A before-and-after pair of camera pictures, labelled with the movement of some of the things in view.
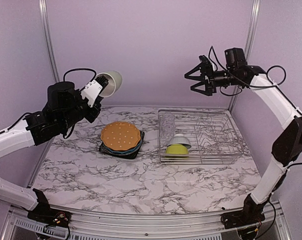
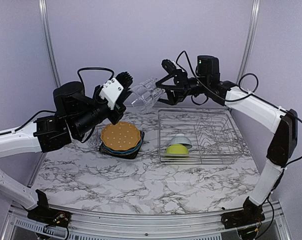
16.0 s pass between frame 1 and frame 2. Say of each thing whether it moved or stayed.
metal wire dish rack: stayed
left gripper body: moved
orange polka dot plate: stayed
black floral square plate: stayed
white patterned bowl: stayed
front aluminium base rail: stayed
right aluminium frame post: stayed
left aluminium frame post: stayed
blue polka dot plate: stayed
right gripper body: moved
